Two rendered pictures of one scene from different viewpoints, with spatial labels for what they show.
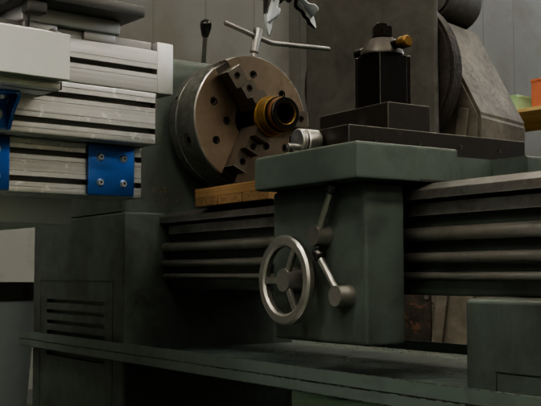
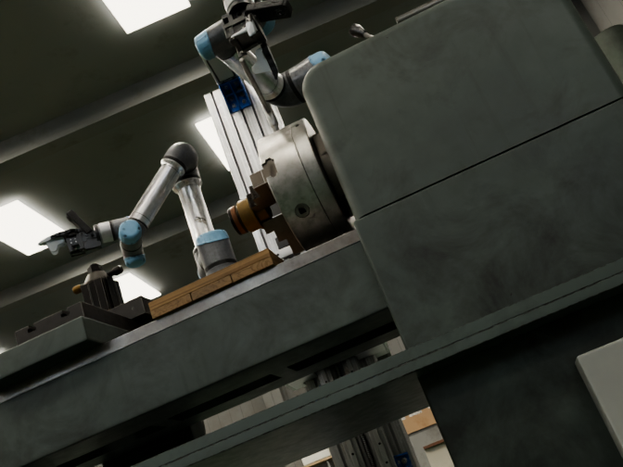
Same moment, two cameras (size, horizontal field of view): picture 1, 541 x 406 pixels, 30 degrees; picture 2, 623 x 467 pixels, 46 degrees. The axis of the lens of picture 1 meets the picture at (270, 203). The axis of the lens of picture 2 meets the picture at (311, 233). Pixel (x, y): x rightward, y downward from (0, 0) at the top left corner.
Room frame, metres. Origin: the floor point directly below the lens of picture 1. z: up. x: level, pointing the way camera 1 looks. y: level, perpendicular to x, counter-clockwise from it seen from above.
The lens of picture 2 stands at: (3.52, -1.15, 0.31)
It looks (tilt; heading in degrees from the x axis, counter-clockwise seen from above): 22 degrees up; 132
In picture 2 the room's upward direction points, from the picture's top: 21 degrees counter-clockwise
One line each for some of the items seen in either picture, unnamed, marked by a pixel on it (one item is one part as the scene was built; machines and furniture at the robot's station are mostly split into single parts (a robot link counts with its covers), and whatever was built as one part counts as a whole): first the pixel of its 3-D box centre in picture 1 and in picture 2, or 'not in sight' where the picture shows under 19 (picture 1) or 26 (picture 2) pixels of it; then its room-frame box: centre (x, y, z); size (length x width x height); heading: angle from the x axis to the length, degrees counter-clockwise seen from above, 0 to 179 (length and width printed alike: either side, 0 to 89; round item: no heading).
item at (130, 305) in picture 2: (373, 124); (119, 322); (1.88, -0.19, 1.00); 0.20 x 0.10 x 0.05; 33
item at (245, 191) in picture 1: (299, 196); (239, 300); (2.22, -0.06, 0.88); 0.36 x 0.30 x 0.04; 123
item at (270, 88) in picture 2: not in sight; (252, 70); (2.28, 0.22, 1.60); 0.49 x 0.11 x 0.12; 115
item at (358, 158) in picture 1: (419, 175); (93, 367); (1.84, -0.27, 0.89); 0.53 x 0.30 x 0.06; 123
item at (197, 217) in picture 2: not in sight; (197, 216); (1.56, 0.43, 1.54); 0.15 x 0.12 x 0.55; 150
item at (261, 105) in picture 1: (274, 115); (250, 214); (2.30, -0.01, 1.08); 0.09 x 0.09 x 0.09; 33
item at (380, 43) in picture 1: (382, 48); (97, 280); (1.86, -0.21, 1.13); 0.08 x 0.08 x 0.03
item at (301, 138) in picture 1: (301, 141); not in sight; (1.76, -0.05, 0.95); 0.07 x 0.04 x 0.04; 123
